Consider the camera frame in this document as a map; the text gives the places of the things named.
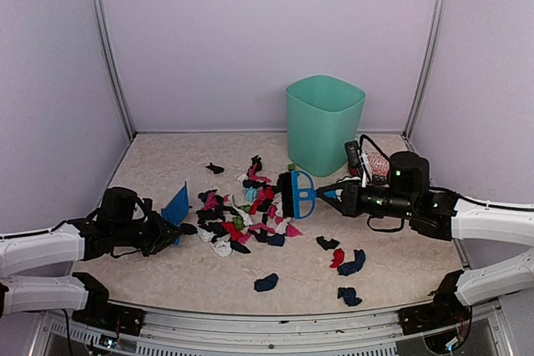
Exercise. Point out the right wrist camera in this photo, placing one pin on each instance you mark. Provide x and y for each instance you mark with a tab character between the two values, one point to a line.
354	156

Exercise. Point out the blue hand brush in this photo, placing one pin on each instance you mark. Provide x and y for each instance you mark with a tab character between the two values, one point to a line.
298	194

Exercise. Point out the aluminium frame post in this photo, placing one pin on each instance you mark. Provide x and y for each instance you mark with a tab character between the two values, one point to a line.
432	41
112	69

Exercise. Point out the navy scrap front right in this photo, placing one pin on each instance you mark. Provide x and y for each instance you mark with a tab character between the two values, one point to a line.
349	296

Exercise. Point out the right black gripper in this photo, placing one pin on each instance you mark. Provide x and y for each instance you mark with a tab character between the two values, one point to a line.
350	204

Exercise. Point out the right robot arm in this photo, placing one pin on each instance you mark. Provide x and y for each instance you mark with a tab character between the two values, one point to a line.
441	213

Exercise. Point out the red paper scrap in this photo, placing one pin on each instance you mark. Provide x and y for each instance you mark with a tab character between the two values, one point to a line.
338	258

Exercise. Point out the black scrap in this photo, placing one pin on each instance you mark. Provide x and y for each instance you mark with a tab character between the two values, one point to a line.
187	229
327	244

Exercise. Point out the front aluminium rail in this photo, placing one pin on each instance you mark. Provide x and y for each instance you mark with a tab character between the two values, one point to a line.
382	331

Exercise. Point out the black scrap left front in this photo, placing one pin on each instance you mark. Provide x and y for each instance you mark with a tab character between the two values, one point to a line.
187	229

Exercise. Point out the left aluminium frame post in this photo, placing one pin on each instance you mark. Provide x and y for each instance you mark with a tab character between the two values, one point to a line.
112	69

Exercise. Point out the navy curved scrap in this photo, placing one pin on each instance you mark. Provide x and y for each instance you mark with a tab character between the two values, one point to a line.
346	269

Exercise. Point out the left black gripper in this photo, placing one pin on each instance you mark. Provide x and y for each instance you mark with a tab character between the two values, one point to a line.
162	237

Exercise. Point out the blue dustpan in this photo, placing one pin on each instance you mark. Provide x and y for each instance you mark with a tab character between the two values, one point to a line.
178	207

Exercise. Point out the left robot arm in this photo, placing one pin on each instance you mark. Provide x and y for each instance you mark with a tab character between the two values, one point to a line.
123	220

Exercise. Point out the white scrap front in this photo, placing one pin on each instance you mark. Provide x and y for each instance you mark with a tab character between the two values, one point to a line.
204	235

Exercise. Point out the red patterned bowl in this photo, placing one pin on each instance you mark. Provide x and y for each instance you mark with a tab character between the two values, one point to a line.
372	167

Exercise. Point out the black scrap right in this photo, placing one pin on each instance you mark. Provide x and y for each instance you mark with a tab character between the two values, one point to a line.
327	244

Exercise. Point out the teal plastic waste bin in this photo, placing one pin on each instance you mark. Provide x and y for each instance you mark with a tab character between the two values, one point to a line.
323	113

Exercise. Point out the navy scrap front centre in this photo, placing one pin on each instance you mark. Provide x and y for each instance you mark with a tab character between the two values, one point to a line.
267	283

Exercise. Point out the right aluminium frame post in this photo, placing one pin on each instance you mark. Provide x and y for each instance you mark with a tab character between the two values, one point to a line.
432	41

